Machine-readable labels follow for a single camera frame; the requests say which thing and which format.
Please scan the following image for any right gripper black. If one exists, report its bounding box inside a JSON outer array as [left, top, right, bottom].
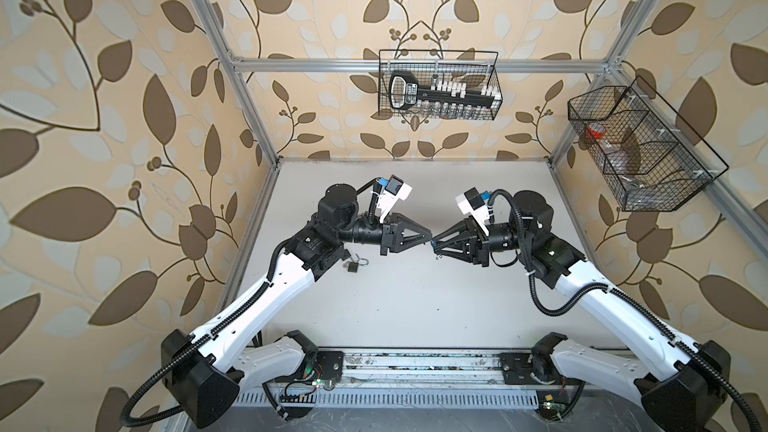
[[432, 218, 530, 269]]

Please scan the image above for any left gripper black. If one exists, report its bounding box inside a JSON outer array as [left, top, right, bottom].
[[332, 211, 431, 259]]

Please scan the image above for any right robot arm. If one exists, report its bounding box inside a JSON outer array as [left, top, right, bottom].
[[432, 188, 763, 431]]

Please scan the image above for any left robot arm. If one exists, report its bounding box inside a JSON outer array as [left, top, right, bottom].
[[119, 176, 431, 428]]

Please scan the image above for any black padlock lower left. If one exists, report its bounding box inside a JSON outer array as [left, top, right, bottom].
[[343, 256, 369, 273]]

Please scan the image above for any black tool rack with sockets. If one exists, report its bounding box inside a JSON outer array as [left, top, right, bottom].
[[385, 71, 503, 111]]

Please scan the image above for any red cap in basket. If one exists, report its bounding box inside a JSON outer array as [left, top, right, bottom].
[[585, 122, 607, 141]]

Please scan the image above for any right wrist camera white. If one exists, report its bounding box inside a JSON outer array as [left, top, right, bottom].
[[456, 188, 491, 237]]

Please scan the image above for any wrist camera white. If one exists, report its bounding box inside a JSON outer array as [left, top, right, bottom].
[[456, 188, 491, 237], [372, 175, 413, 223]]

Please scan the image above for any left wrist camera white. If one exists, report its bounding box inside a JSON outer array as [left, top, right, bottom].
[[372, 175, 413, 223]]

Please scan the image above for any back wire basket black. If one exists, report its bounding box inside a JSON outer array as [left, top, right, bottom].
[[377, 48, 504, 121]]

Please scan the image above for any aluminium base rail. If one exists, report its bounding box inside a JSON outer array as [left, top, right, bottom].
[[173, 346, 673, 410]]

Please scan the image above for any side wire basket black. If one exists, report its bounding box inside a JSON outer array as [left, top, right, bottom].
[[568, 76, 729, 212]]

